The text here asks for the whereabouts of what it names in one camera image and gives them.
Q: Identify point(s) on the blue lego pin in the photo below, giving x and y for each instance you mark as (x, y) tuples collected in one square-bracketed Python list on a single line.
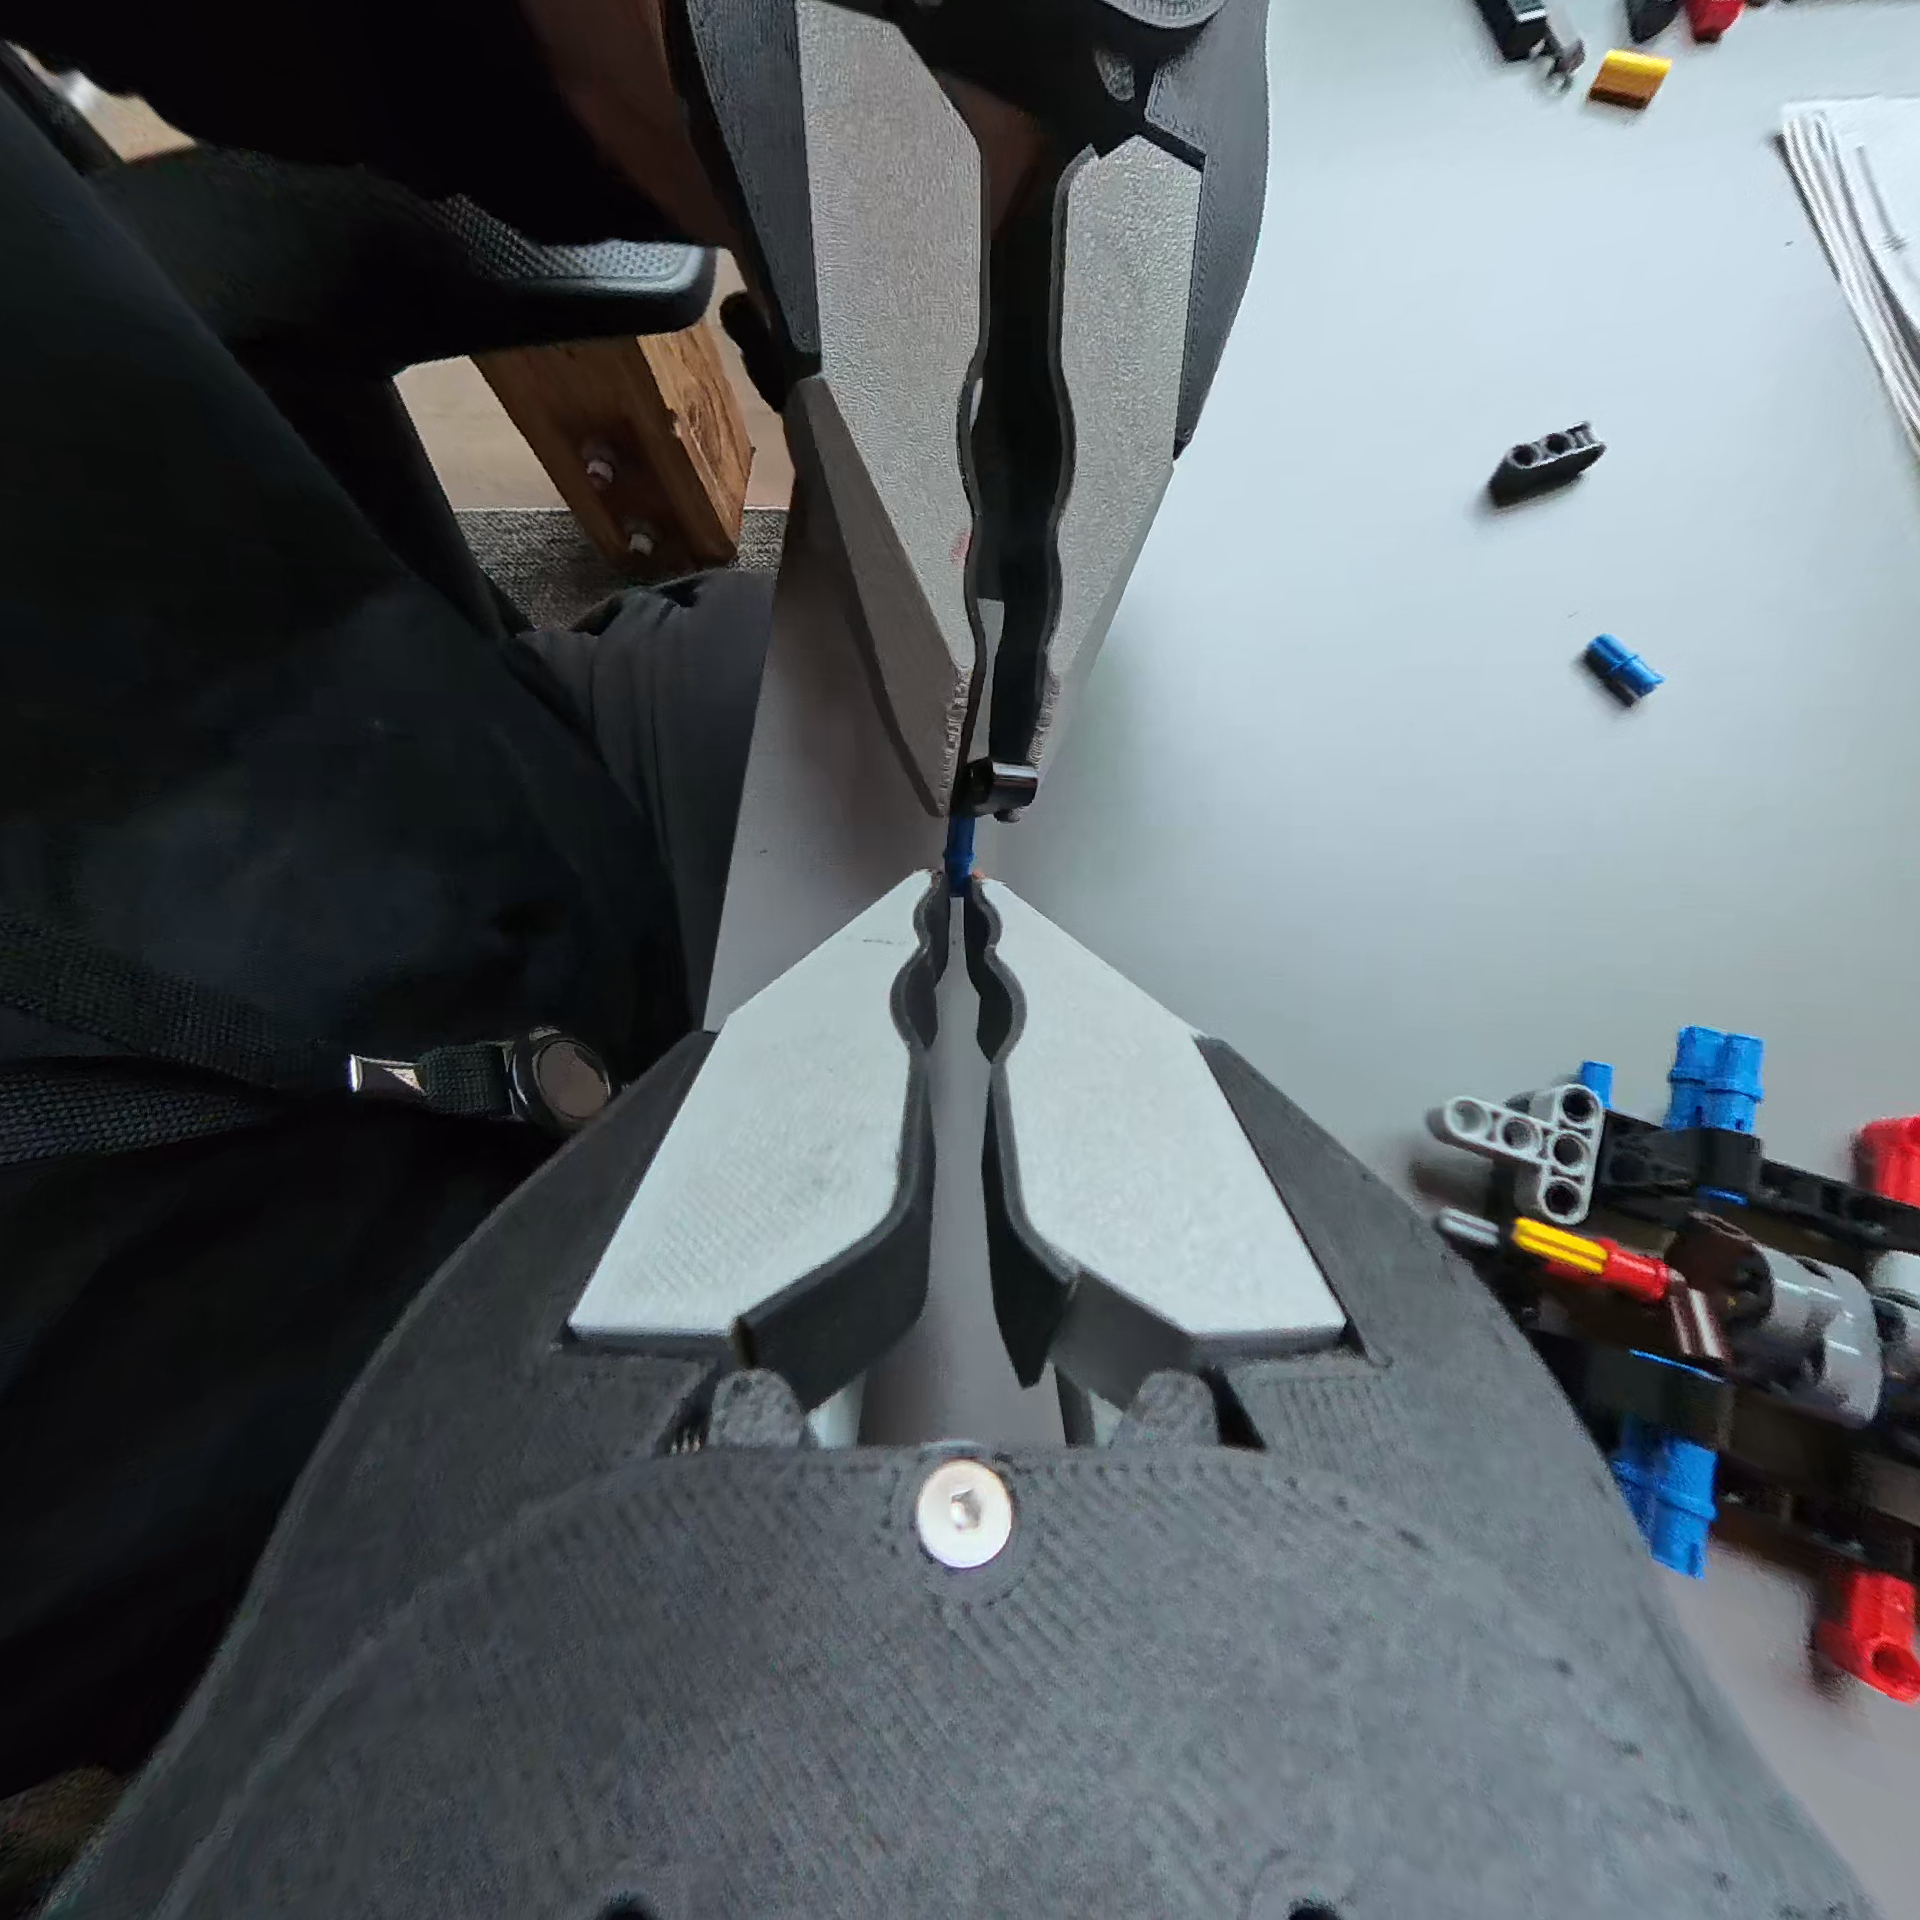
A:
[(1620, 668), (961, 848)]

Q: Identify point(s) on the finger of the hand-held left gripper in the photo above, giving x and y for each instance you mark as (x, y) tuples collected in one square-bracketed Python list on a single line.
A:
[(900, 376), (1126, 376)]

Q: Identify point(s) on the black badge reel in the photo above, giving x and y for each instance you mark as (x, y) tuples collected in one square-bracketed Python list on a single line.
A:
[(555, 1072)]

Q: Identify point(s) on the wooden table leg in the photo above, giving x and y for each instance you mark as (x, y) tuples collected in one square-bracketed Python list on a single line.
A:
[(630, 435)]

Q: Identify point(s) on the pile of loose lego parts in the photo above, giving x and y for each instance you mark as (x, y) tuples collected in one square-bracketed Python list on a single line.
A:
[(1529, 31)]

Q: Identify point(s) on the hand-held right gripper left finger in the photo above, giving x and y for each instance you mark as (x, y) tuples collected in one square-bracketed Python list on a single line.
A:
[(764, 1171)]

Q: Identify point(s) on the small black lego piece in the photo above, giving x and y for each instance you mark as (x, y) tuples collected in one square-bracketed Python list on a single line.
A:
[(1002, 786)]

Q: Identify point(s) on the yellow lego connector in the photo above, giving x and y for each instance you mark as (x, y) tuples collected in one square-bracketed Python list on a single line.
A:
[(1630, 79)]

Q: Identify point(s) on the lego instruction booklet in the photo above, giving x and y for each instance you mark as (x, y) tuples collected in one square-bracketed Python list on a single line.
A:
[(1862, 225)]

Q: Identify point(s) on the black chair armrest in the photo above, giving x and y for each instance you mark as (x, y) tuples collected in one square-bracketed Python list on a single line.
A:
[(523, 292)]

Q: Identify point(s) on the lego chassis assembly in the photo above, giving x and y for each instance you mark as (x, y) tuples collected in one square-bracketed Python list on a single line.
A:
[(1800, 1306)]

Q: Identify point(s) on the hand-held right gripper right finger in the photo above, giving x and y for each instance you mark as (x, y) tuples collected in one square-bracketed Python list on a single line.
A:
[(1171, 1184)]

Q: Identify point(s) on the black three-hole lego beam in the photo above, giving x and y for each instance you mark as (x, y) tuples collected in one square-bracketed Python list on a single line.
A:
[(1545, 465)]

